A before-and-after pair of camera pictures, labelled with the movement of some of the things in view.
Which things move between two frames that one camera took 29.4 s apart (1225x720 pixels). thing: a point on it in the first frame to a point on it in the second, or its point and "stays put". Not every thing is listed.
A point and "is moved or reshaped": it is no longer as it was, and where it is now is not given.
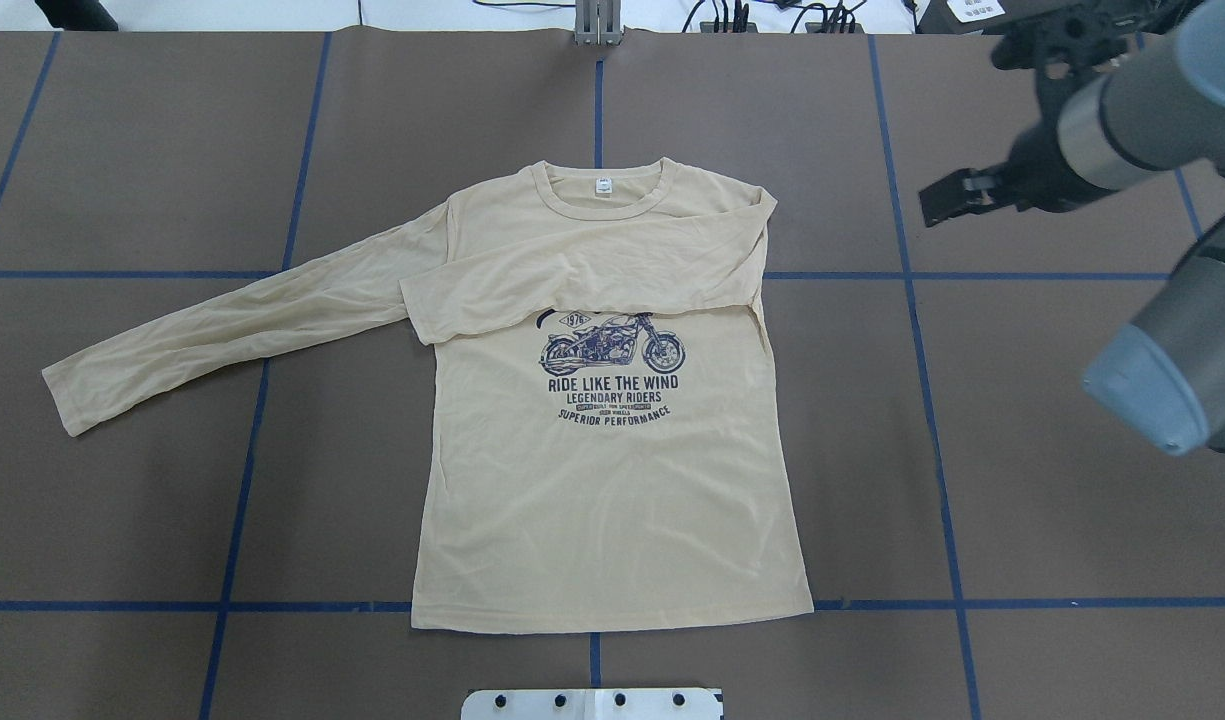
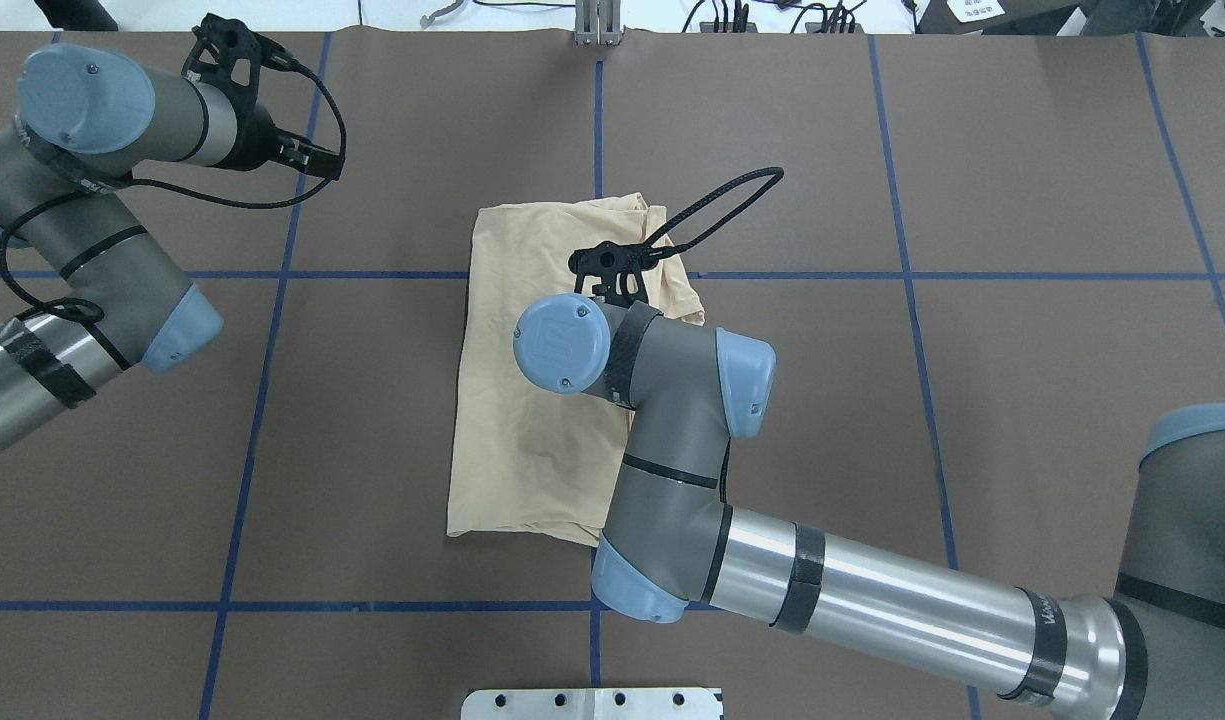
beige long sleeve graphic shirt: x=599 y=445 is moved or reshaped
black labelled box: x=973 y=17 stays put
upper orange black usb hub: x=709 y=27 stays put
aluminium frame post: x=597 y=22 stays put
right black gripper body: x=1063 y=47 to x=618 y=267
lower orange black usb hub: x=817 y=27 stays put
